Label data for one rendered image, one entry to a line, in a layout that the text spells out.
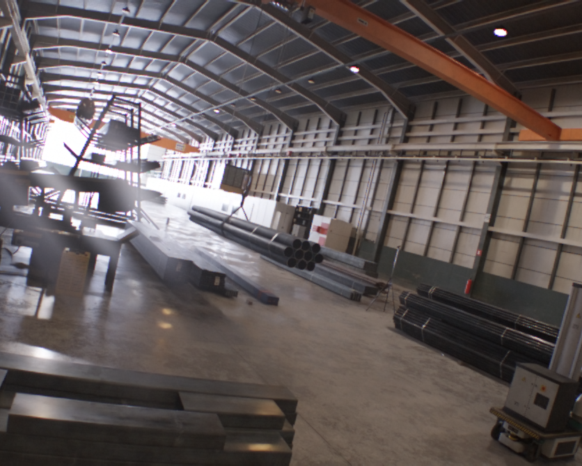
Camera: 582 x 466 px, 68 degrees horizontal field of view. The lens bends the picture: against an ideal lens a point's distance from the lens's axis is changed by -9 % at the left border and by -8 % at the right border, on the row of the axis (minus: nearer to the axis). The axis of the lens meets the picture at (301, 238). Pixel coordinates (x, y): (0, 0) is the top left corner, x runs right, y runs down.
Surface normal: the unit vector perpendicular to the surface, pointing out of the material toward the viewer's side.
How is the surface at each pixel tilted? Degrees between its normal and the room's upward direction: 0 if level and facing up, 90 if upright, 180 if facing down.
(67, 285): 90
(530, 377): 90
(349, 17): 90
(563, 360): 90
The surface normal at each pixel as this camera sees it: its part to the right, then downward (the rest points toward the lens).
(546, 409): -0.88, -0.20
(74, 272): 0.39, 0.13
